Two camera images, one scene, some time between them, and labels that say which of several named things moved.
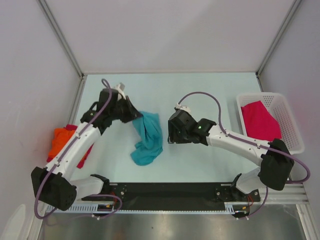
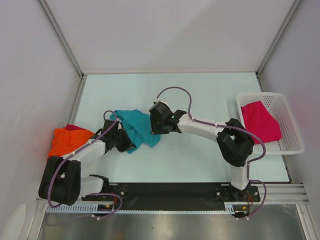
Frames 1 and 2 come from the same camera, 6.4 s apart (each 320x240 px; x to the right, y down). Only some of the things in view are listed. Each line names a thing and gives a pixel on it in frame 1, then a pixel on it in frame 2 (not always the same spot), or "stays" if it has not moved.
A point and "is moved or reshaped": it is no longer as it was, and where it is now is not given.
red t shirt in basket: x=259 y=123 stays
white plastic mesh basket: x=279 y=109 stays
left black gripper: x=132 y=113 → x=128 y=144
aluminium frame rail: x=291 y=194 stays
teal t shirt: x=149 y=129 is moved or reshaped
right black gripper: x=172 y=136 → x=155 y=129
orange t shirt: x=60 y=137 stays
